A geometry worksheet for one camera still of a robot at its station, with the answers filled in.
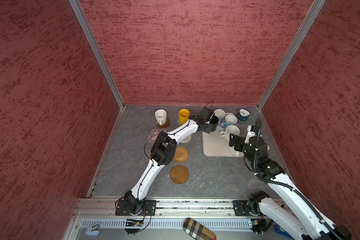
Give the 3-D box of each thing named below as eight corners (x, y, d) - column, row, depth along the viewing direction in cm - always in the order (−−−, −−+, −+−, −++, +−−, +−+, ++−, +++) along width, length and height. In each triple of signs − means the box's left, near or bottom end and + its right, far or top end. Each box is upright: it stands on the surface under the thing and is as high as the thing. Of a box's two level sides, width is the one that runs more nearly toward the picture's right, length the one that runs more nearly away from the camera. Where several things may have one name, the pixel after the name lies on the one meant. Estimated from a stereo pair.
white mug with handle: (155, 129, 107) (153, 120, 99) (157, 118, 114) (155, 109, 106) (166, 129, 107) (165, 120, 99) (167, 118, 114) (166, 109, 106)
